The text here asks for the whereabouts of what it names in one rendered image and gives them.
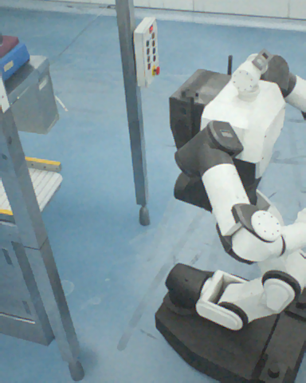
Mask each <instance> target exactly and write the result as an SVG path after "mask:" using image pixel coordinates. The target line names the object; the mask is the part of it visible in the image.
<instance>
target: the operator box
mask: <svg viewBox="0 0 306 383"><path fill-rule="evenodd" d="M151 24H152V25H153V30H152V31H151V33H152V32H155V37H154V39H153V40H149V39H150V38H151V33H150V34H149V27H150V26H151ZM133 34H134V38H133V39H132V43H133V45H134V46H135V63H136V75H135V79H136V80H137V83H138V86H139V87H144V88H148V87H149V86H150V84H151V83H152V81H153V79H154V78H155V75H156V72H155V75H154V76H152V74H151V69H152V66H153V65H155V68H156V67H157V66H159V63H158V48H157V39H156V38H157V31H156V18H144V19H143V20H142V22H141V23H140V24H139V26H138V27H137V28H136V29H135V31H134V32H133ZM155 39H156V40H155ZM147 40H148V41H149V46H148V47H146V41H147ZM152 41H155V46H154V47H152V46H151V43H152ZM150 47H151V48H150ZM155 47H156V48H155ZM147 48H149V49H150V53H149V54H148V55H147ZM153 48H155V54H152V49H153ZM150 55H151V56H150ZM153 55H156V56H155V61H153V60H152V58H153ZM147 56H150V61H149V62H147ZM148 63H150V64H151V68H150V69H147V64H148ZM157 63H158V64H157Z"/></svg>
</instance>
